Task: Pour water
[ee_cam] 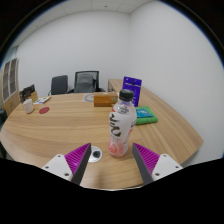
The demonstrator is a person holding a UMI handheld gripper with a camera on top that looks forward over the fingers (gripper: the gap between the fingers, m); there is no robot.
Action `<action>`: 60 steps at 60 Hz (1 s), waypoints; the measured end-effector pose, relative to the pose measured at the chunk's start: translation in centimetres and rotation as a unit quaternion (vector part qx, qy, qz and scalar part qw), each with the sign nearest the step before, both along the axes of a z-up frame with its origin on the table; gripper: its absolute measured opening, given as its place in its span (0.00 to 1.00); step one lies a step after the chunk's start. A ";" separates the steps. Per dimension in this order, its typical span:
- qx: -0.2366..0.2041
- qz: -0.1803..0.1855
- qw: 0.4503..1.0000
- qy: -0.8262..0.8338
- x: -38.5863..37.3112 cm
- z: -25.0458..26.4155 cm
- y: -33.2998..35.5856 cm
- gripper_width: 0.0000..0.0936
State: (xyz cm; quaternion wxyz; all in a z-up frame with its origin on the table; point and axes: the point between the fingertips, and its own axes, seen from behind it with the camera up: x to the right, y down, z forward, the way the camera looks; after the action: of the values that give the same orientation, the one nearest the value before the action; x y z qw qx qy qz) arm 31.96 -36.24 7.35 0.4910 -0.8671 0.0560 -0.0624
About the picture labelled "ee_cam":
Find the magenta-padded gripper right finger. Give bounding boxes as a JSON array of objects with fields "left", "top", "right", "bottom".
[{"left": 131, "top": 143, "right": 184, "bottom": 186}]

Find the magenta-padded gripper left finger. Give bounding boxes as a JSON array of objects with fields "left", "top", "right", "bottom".
[{"left": 40, "top": 142, "right": 92, "bottom": 186}]

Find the clear drink bottle black cap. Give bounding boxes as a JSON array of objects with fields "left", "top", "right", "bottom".
[{"left": 106, "top": 88, "right": 138, "bottom": 159}]

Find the green flat packet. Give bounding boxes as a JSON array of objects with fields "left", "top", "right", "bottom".
[{"left": 134, "top": 105, "right": 159, "bottom": 126}]

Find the flat round red coaster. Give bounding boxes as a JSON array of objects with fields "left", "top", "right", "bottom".
[{"left": 38, "top": 106, "right": 51, "bottom": 115}]

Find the orange wooden box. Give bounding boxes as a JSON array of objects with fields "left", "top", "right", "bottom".
[{"left": 93, "top": 91, "right": 119, "bottom": 108}]

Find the white printed booklet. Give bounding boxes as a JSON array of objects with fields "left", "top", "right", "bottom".
[{"left": 33, "top": 96, "right": 52, "bottom": 105}]

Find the dark grey office chair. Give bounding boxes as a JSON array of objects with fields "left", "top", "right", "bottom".
[{"left": 48, "top": 74, "right": 70, "bottom": 97}]

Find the brown box with tan stripe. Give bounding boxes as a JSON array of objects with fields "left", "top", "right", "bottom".
[{"left": 25, "top": 90, "right": 39, "bottom": 103}]

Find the black mesh office chair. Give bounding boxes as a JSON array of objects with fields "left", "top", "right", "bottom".
[{"left": 68, "top": 70, "right": 105, "bottom": 94}]

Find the wooden side cabinet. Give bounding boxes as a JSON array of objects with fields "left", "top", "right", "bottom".
[{"left": 107, "top": 78, "right": 125, "bottom": 94}]

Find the dark brown flat box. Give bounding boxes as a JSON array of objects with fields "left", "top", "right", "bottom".
[{"left": 18, "top": 89, "right": 26, "bottom": 103}]

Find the black leather armchair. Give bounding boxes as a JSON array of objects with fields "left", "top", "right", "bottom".
[{"left": 0, "top": 109, "right": 8, "bottom": 125}]

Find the wooden glass-door shelf cabinet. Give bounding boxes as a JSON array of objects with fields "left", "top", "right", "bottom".
[{"left": 0, "top": 57, "right": 22, "bottom": 116}]

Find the round silver cable grommet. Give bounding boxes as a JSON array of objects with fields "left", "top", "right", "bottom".
[{"left": 88, "top": 145, "right": 103, "bottom": 163}]

